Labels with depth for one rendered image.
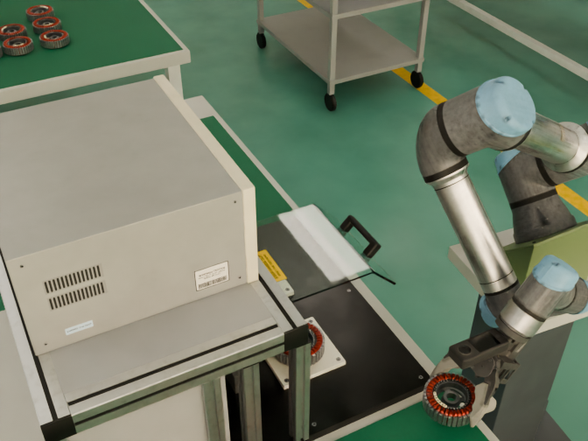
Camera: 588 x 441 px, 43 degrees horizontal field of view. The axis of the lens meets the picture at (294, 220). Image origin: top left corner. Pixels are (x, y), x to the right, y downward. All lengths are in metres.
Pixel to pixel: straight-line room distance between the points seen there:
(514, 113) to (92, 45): 2.00
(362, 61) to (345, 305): 2.53
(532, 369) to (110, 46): 1.95
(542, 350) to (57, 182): 1.35
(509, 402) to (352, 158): 1.79
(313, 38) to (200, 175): 3.20
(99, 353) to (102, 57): 1.88
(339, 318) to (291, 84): 2.69
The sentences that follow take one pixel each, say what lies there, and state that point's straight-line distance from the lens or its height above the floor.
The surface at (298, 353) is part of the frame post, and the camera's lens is 1.30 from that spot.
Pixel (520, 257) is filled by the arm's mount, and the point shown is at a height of 0.89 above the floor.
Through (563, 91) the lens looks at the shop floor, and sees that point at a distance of 4.47.
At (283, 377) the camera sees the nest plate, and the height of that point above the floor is 0.78.
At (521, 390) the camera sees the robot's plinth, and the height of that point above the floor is 0.38.
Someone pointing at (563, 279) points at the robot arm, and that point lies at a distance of 1.45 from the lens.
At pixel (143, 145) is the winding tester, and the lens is 1.31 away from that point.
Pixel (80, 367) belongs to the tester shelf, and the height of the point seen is 1.11.
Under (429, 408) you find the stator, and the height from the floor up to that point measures 0.82.
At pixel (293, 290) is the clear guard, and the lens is 1.37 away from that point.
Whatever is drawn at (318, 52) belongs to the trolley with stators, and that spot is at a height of 0.19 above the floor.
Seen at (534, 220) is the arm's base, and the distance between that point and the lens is 1.85.
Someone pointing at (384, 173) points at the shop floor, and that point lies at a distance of 3.55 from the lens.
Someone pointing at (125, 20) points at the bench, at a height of 0.75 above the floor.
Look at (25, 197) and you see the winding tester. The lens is 1.24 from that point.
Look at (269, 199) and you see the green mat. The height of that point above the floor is 0.75.
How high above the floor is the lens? 2.01
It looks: 39 degrees down
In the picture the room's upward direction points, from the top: straight up
